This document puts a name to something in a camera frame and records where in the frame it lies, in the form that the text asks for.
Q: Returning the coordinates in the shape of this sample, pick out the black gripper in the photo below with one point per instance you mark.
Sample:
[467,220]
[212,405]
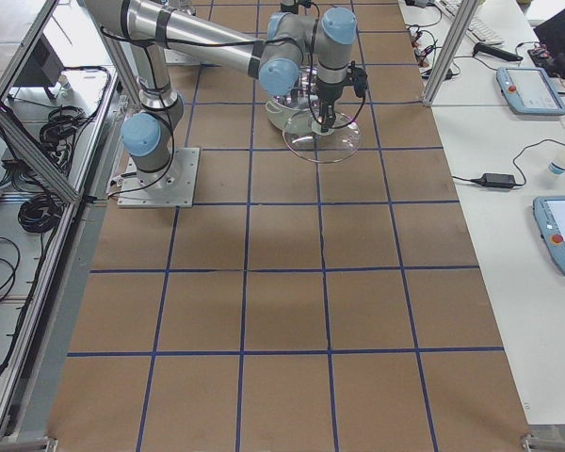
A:
[328,92]

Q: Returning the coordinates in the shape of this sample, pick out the glass pot lid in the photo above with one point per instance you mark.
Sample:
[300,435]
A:
[303,136]

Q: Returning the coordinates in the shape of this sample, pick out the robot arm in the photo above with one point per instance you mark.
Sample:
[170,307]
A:
[292,6]
[298,51]

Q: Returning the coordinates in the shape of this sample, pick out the black handheld tool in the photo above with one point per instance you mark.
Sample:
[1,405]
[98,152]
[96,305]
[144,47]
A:
[495,51]

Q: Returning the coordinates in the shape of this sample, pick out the white keyboard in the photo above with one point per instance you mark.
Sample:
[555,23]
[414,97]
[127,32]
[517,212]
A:
[477,30]

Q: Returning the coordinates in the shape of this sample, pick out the black power adapter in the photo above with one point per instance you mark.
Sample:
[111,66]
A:
[495,180]

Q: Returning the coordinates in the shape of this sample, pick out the far blue teach pendant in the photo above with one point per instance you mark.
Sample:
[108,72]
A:
[529,91]

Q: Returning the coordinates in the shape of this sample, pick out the blue teach pendant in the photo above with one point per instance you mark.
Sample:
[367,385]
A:
[549,213]
[529,91]

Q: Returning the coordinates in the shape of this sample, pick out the near blue teach pendant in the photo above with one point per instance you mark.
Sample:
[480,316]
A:
[549,213]

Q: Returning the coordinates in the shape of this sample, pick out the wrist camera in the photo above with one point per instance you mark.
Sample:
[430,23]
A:
[358,79]

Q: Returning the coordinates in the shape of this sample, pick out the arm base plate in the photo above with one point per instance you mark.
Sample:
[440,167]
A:
[166,188]

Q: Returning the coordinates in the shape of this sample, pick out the aluminium frame post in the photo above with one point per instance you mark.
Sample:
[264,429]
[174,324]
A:
[452,41]

